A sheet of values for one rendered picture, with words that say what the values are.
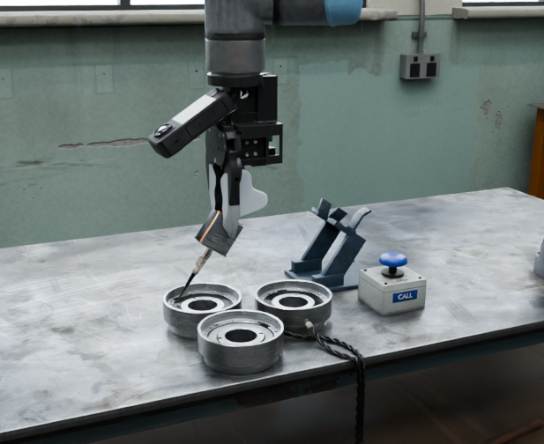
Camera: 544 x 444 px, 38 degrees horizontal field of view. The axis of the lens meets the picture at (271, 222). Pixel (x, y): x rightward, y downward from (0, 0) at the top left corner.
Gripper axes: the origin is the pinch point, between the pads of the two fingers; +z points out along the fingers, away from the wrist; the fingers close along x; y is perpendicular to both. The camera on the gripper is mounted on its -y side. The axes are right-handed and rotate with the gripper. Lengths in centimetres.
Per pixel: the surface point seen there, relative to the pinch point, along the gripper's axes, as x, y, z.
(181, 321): -5.0, -7.7, 10.4
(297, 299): -4.1, 9.3, 10.8
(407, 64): 150, 128, -2
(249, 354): -17.6, -3.4, 10.2
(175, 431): 13.2, -3.9, 38.1
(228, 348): -16.6, -5.6, 9.4
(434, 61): 150, 140, -3
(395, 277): -7.0, 23.1, 8.5
